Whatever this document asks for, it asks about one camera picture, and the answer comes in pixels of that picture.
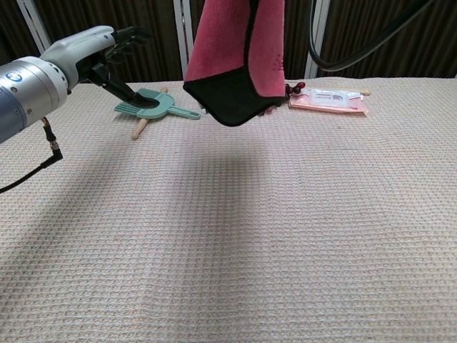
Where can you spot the pink wet wipes pack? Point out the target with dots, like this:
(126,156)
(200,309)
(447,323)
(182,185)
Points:
(326,101)

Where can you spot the slender wooden stick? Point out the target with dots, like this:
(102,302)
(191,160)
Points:
(362,92)

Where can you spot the dark ribbed partition panel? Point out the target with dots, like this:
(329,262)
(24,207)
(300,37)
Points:
(297,35)
(392,21)
(10,28)
(89,14)

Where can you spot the beige woven tablecloth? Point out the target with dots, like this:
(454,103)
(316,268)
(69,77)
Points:
(214,232)

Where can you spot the grey metal partition post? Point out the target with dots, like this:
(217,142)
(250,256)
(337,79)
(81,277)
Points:
(30,18)
(180,35)
(322,14)

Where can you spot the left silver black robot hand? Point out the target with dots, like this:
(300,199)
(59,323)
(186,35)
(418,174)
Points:
(78,46)

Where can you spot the pink microfiber cloth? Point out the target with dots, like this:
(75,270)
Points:
(221,46)

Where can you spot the dark red grape bunch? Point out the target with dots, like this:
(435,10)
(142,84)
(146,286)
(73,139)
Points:
(299,85)

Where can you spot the green plastic hand brush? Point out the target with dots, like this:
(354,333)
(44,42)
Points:
(168,107)

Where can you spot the thick wooden stick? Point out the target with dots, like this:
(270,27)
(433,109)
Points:
(138,129)

